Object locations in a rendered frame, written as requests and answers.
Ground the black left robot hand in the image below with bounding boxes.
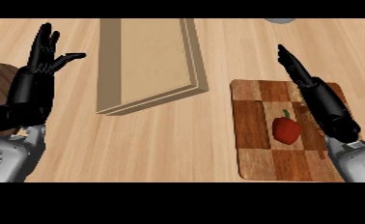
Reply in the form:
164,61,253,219
0,22,89,132

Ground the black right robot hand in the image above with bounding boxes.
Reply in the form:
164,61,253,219
276,43,362,145

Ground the red bell pepper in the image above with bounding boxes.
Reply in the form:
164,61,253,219
271,108,305,146

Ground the checkered wooden cutting board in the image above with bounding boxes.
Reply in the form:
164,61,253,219
229,78,353,182

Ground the tan cardboard box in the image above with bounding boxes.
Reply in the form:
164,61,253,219
96,18,210,117

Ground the grey round object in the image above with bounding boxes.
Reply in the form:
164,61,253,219
263,18,297,25

